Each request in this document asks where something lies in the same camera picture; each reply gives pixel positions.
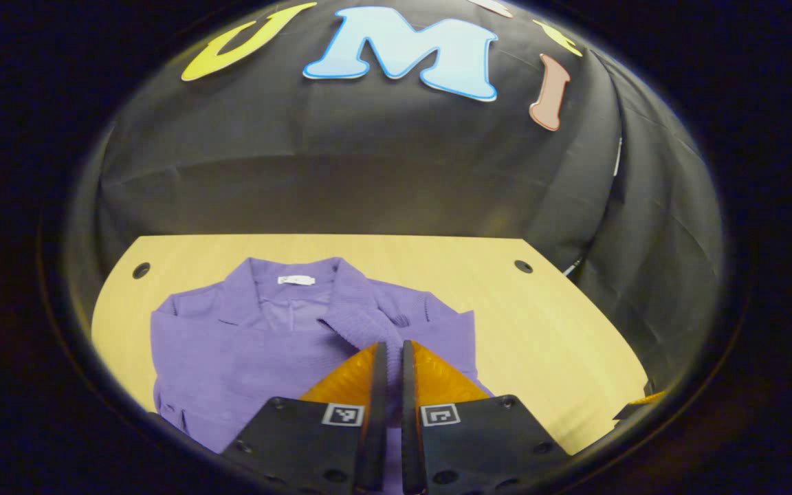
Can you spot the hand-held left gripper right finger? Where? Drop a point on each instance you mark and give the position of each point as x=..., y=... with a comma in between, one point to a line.
x=411, y=440

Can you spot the purple knit garment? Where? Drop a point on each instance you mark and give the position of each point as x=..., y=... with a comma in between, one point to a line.
x=245, y=357

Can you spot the black backdrop cloth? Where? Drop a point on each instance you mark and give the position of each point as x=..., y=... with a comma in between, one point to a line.
x=368, y=172

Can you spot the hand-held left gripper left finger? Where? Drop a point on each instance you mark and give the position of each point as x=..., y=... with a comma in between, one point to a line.
x=374, y=440

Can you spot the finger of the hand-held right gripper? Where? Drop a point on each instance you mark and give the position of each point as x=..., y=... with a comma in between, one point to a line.
x=633, y=410

